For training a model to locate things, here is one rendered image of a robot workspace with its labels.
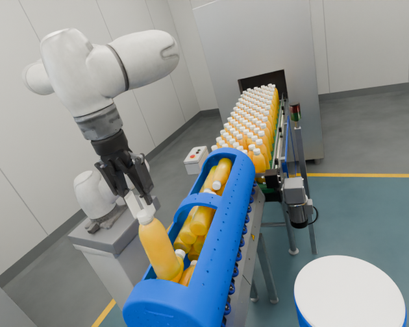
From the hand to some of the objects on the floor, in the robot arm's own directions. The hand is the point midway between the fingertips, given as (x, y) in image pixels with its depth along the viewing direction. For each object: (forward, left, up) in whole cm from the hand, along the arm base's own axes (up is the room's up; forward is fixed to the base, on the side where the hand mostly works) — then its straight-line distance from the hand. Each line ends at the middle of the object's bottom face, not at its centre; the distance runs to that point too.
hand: (140, 204), depth 68 cm
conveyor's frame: (-13, +163, -148) cm, 221 cm away
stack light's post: (+25, +117, -148) cm, 190 cm away
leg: (-1, +71, -146) cm, 163 cm away
